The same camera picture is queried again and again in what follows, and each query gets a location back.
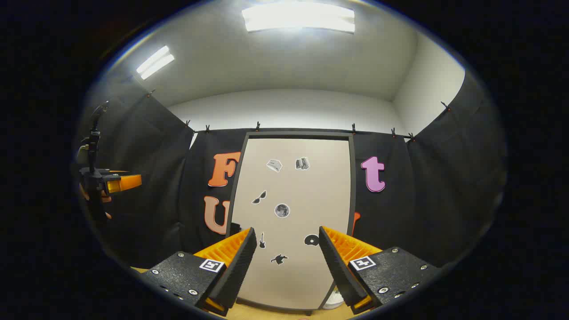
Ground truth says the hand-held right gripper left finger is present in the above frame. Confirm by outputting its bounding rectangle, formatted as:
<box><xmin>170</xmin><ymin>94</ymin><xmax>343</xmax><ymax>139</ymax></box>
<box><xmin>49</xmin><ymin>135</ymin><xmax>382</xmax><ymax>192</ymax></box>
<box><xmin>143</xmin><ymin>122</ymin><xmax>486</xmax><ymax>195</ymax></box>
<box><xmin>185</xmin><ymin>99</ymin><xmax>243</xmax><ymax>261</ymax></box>
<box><xmin>139</xmin><ymin>228</ymin><xmax>257</xmax><ymax>317</ymax></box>

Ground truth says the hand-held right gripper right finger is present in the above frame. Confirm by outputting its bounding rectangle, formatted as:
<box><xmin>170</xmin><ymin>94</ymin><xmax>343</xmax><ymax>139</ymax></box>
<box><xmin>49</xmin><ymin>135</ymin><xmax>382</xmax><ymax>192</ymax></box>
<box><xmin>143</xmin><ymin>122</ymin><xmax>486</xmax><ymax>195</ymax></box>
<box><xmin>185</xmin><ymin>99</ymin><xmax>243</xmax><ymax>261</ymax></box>
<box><xmin>318</xmin><ymin>226</ymin><xmax>441</xmax><ymax>315</ymax></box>

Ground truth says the beige cabinet door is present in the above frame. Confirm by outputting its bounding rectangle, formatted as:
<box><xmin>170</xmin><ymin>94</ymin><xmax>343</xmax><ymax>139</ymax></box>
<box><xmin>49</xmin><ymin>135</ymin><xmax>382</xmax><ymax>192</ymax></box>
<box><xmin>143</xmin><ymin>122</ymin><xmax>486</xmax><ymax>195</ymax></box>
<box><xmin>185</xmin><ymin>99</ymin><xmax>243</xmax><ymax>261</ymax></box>
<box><xmin>231</xmin><ymin>138</ymin><xmax>352</xmax><ymax>310</ymax></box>

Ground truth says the grey cabinet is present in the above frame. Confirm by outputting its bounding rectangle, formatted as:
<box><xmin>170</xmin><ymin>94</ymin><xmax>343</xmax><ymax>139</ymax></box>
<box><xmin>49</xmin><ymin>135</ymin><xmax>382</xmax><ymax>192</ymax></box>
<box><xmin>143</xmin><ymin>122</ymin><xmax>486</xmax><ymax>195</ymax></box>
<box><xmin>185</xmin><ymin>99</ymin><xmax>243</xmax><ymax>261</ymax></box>
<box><xmin>226</xmin><ymin>131</ymin><xmax>357</xmax><ymax>312</ymax></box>

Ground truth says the white ceramic lidded jar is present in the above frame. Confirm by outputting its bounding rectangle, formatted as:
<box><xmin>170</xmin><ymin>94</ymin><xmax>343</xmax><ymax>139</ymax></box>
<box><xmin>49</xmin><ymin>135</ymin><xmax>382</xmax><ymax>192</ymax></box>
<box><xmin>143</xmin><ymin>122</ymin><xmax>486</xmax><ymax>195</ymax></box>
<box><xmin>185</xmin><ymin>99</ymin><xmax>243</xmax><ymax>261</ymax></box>
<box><xmin>322</xmin><ymin>288</ymin><xmax>345</xmax><ymax>310</ymax></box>

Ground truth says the narrow ceiling light panel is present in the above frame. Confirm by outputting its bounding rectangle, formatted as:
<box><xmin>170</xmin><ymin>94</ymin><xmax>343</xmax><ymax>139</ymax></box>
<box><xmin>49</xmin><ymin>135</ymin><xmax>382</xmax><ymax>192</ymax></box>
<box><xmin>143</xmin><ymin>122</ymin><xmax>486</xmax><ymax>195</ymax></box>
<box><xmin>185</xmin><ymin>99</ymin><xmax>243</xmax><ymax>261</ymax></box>
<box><xmin>136</xmin><ymin>45</ymin><xmax>175</xmax><ymax>80</ymax></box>

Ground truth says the black backdrop cloth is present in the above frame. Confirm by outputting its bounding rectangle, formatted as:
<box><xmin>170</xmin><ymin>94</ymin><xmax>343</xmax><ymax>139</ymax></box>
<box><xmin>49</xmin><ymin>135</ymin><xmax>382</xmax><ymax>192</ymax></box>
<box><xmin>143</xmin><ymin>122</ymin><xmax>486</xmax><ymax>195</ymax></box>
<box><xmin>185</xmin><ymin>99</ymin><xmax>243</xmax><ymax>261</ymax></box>
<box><xmin>73</xmin><ymin>67</ymin><xmax>508</xmax><ymax>274</ymax></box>

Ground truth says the row of black cloth clips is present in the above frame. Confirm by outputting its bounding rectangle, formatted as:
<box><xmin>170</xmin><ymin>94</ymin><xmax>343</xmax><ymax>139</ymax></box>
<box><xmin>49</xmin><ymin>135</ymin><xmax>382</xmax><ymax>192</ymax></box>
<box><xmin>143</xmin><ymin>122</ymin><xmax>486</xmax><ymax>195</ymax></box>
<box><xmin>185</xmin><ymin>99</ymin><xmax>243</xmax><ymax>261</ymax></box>
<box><xmin>147</xmin><ymin>89</ymin><xmax>450</xmax><ymax>144</ymax></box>

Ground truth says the large ceiling light panel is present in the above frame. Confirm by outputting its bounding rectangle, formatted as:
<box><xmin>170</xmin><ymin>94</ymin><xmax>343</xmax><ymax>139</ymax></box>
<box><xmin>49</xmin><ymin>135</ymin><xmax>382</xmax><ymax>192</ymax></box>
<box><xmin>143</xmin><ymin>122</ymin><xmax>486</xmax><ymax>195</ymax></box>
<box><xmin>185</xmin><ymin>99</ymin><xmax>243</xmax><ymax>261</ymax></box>
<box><xmin>242</xmin><ymin>4</ymin><xmax>356</xmax><ymax>34</ymax></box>

